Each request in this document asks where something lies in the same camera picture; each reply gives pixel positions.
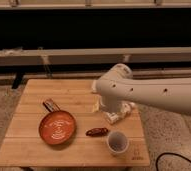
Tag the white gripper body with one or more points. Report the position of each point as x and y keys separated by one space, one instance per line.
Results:
x=115 y=114

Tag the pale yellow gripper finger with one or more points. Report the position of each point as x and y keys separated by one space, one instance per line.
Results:
x=95 y=106

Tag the dark red pepper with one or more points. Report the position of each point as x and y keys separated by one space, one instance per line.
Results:
x=97 y=132

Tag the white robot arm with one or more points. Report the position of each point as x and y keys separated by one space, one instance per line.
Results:
x=118 y=85

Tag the small white block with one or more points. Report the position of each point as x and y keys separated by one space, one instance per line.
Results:
x=93 y=87

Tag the white cup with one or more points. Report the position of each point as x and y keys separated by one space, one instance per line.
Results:
x=117 y=143

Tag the wooden table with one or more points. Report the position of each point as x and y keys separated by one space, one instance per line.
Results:
x=23 y=147

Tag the orange pan with wooden handle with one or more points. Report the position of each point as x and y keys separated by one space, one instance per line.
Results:
x=58 y=126

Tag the grey horizontal rail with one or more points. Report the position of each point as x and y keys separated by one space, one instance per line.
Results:
x=94 y=56

